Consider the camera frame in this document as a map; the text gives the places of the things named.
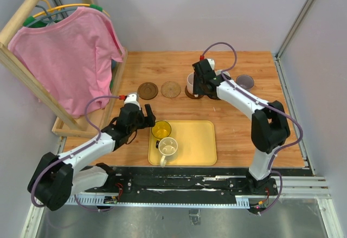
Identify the purple transparent cup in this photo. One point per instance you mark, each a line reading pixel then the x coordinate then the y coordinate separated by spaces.
pixel 245 81

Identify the wooden clothes rack frame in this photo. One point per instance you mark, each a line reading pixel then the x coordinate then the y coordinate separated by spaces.
pixel 86 125

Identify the yellow plastic tray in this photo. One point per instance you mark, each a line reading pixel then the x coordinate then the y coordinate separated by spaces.
pixel 196 144

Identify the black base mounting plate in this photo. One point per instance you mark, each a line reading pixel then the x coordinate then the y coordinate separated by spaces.
pixel 184 186

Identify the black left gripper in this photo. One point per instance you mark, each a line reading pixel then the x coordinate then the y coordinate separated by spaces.
pixel 146 121

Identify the pink mug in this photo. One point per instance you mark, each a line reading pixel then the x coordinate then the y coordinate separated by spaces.
pixel 190 83

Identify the grey clothes hanger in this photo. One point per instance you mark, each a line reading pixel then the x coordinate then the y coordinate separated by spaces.
pixel 49 16

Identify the yellow transparent cup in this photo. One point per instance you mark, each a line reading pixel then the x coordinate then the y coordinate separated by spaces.
pixel 161 129

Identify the wooden hanging rod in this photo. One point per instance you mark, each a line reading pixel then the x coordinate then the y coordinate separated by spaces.
pixel 14 24

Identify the dark brown coaster far left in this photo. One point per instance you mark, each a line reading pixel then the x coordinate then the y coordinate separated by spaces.
pixel 147 90

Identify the light woven rattan coaster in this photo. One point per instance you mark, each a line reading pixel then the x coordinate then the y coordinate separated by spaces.
pixel 170 89

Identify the beige smiley mug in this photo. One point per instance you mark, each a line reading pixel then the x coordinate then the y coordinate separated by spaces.
pixel 168 149

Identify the yellow clothes hanger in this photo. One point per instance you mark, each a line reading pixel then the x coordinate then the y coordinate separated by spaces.
pixel 65 7

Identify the dark brown coaster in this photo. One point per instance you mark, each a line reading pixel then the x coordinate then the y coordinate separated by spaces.
pixel 147 90
pixel 191 96

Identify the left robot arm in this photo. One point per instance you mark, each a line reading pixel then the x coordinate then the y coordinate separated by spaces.
pixel 58 177

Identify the pink t-shirt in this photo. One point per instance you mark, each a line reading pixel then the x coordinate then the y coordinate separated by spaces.
pixel 72 58

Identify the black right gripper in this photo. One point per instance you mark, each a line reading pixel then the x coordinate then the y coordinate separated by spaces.
pixel 196 90

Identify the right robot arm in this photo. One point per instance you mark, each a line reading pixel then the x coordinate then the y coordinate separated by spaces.
pixel 269 126

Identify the dark brown coaster middle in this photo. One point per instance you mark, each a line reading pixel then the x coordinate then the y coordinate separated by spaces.
pixel 191 96

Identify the white mug green handle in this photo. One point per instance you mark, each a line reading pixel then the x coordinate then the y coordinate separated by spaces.
pixel 226 74

